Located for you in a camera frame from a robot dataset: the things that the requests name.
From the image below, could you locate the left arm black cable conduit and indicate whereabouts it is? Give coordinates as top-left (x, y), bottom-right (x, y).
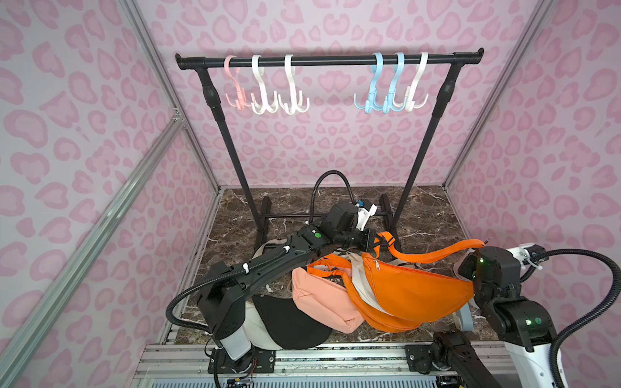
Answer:
top-left (164, 169), bottom-right (360, 336)

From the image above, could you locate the light blue hook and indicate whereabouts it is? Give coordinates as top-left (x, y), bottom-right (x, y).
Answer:
top-left (354, 53), bottom-right (384, 114)
top-left (382, 53), bottom-right (405, 114)

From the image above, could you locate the light blue hook left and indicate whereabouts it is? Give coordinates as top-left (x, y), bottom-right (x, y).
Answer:
top-left (354, 53), bottom-right (384, 114)

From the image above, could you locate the white hook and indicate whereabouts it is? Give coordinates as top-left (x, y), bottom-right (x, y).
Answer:
top-left (278, 54), bottom-right (310, 116)
top-left (403, 52), bottom-right (430, 113)
top-left (251, 54), bottom-right (279, 115)

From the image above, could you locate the black clothes rack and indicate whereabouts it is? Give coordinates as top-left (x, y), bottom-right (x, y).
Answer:
top-left (175, 48), bottom-right (485, 247)

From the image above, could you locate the blue white tape dispenser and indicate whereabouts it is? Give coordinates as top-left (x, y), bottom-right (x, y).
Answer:
top-left (452, 302), bottom-right (474, 332)

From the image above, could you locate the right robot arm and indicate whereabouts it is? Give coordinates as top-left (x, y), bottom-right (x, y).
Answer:
top-left (428, 247), bottom-right (569, 387)

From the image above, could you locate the orange sling bag front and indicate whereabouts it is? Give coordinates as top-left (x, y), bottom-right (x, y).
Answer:
top-left (306, 254), bottom-right (423, 334)

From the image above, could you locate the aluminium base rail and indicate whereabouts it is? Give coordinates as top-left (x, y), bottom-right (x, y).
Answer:
top-left (130, 342), bottom-right (559, 388)

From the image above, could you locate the black sling bag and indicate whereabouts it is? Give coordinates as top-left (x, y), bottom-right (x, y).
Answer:
top-left (252, 295), bottom-right (332, 350)

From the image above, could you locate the cream white sling bag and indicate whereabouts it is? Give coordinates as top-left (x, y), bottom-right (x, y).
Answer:
top-left (240, 237), bottom-right (292, 351)

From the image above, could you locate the orange bag thin strap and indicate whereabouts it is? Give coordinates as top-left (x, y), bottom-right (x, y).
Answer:
top-left (361, 231), bottom-right (486, 324)

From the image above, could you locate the light blue hook right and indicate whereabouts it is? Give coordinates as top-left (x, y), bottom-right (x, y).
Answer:
top-left (382, 53), bottom-right (405, 114)

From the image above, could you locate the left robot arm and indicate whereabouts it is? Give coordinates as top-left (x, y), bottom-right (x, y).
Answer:
top-left (197, 200), bottom-right (377, 361)

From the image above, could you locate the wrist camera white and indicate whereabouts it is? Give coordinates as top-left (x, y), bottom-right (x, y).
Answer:
top-left (508, 243), bottom-right (546, 272)
top-left (356, 200), bottom-right (378, 231)

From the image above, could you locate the pink multi-prong hook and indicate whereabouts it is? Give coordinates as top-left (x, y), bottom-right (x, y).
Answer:
top-left (223, 55), bottom-right (251, 111)

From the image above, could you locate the white orange sling bag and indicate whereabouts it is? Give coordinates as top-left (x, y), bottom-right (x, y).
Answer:
top-left (345, 252), bottom-right (387, 314)

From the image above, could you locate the white hook rightmost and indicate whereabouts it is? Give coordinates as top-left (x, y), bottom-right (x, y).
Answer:
top-left (403, 52), bottom-right (430, 113)

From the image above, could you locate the pink sling bag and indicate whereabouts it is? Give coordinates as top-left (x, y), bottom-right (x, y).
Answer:
top-left (292, 268), bottom-right (364, 334)

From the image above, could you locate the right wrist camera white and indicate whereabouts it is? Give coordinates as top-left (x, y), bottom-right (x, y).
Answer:
top-left (508, 243), bottom-right (546, 272)

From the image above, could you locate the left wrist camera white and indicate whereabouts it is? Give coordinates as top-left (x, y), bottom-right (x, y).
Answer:
top-left (356, 200), bottom-right (378, 231)

